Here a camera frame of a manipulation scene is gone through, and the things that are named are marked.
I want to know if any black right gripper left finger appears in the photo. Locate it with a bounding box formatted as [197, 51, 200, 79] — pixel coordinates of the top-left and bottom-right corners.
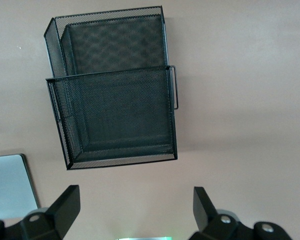
[0, 184, 81, 240]

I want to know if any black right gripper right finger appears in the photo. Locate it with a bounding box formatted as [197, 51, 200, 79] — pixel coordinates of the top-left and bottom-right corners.
[188, 186, 293, 240]

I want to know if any silver laptop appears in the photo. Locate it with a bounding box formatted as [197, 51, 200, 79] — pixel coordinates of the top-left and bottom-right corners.
[0, 153, 40, 220]

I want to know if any black wire mesh organizer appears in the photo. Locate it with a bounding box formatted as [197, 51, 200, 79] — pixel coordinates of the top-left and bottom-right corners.
[43, 5, 180, 171]

